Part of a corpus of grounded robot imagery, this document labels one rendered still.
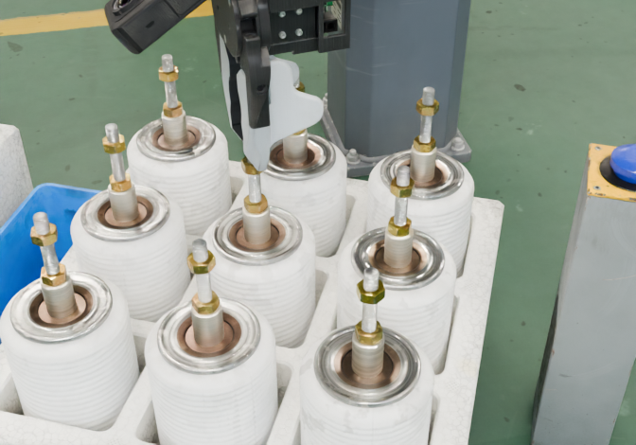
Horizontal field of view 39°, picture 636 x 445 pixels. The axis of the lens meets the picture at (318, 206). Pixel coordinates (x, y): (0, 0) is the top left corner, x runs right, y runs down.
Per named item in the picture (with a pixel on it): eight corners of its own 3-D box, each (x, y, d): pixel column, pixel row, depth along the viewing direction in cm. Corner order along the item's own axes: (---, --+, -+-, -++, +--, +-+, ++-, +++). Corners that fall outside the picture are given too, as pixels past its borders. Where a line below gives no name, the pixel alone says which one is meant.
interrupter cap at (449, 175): (451, 151, 86) (452, 145, 85) (473, 199, 80) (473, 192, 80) (373, 157, 85) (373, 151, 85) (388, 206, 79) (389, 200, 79)
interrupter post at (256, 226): (242, 247, 75) (239, 216, 73) (244, 229, 77) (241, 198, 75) (271, 247, 75) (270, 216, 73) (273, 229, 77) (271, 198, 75)
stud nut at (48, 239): (26, 242, 64) (24, 234, 64) (40, 228, 66) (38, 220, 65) (50, 249, 64) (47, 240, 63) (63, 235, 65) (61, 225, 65)
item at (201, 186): (173, 324, 93) (153, 181, 82) (132, 272, 99) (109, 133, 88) (254, 287, 97) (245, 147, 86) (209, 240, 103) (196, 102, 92)
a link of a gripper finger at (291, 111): (332, 173, 68) (326, 57, 63) (256, 189, 67) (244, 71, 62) (318, 156, 71) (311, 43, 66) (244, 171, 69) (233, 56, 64)
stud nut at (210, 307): (191, 314, 64) (190, 306, 64) (192, 298, 65) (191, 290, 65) (219, 313, 64) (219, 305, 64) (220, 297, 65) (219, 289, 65)
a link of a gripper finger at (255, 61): (276, 133, 63) (267, 10, 59) (256, 137, 63) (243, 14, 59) (258, 108, 67) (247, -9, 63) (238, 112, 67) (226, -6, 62)
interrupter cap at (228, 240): (207, 269, 73) (207, 262, 72) (216, 210, 79) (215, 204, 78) (302, 268, 73) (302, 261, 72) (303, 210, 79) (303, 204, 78)
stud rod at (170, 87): (172, 131, 86) (164, 60, 81) (167, 126, 86) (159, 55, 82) (182, 128, 86) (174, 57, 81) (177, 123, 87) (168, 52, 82)
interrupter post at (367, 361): (388, 378, 64) (390, 345, 62) (355, 383, 63) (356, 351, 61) (378, 353, 66) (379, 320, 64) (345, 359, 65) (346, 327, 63)
